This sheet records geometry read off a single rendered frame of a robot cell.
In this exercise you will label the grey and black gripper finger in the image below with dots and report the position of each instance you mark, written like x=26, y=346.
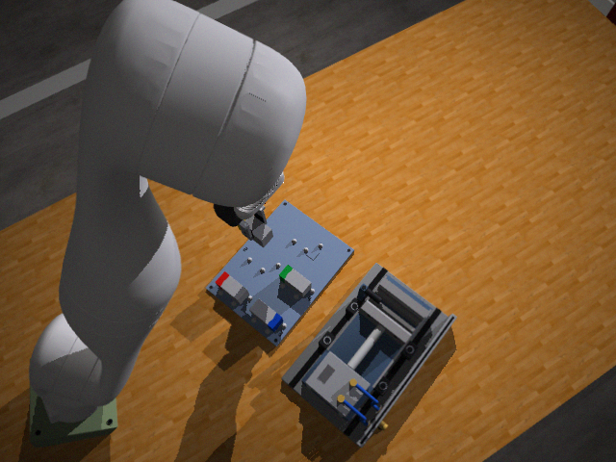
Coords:
x=246, y=229
x=261, y=215

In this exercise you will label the grey metal blank with green end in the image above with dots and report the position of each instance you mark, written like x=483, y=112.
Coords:
x=295, y=281

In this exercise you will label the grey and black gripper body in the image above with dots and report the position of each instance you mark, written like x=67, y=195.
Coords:
x=234, y=215

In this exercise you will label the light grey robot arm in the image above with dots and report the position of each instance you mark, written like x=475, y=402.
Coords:
x=187, y=102

